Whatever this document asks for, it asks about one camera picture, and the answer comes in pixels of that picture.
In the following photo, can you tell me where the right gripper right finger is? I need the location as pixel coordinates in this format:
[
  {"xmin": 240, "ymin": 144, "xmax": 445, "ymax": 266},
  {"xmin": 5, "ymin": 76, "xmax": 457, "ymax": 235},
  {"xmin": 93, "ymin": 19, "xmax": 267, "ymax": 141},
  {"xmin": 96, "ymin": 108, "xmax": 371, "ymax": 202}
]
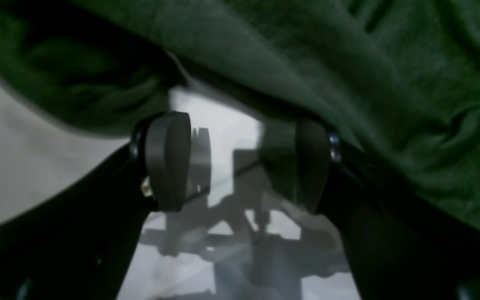
[{"xmin": 295, "ymin": 118, "xmax": 480, "ymax": 300}]

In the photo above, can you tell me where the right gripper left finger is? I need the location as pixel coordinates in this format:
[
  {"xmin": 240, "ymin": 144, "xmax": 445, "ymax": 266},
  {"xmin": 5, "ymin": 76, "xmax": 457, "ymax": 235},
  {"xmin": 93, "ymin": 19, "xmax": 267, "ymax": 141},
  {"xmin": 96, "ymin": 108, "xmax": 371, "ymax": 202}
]
[{"xmin": 0, "ymin": 111, "xmax": 192, "ymax": 300}]

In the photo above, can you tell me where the dark green t-shirt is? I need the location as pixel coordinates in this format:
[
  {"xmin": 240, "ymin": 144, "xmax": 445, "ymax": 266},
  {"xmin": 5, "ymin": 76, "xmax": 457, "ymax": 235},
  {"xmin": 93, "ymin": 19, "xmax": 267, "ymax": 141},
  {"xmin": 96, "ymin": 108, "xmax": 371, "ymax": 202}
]
[{"xmin": 0, "ymin": 0, "xmax": 480, "ymax": 230}]

